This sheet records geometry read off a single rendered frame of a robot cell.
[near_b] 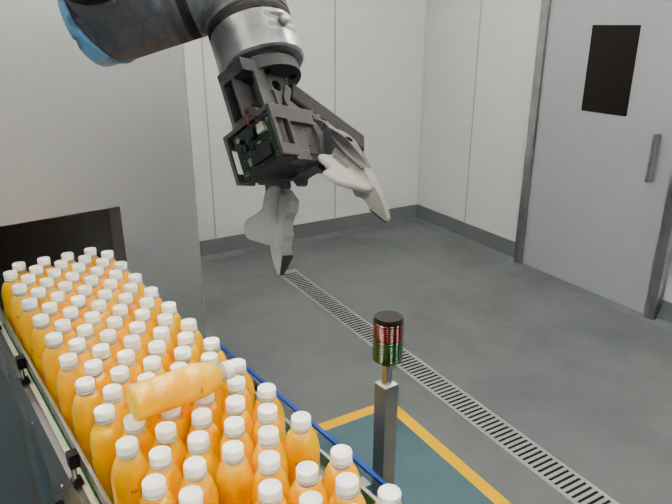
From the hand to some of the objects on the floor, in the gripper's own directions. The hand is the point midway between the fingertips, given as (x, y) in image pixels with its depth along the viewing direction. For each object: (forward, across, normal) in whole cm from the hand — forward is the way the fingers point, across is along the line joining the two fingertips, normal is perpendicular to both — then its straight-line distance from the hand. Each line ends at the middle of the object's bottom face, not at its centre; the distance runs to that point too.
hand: (336, 252), depth 61 cm
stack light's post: (+105, -106, +84) cm, 172 cm away
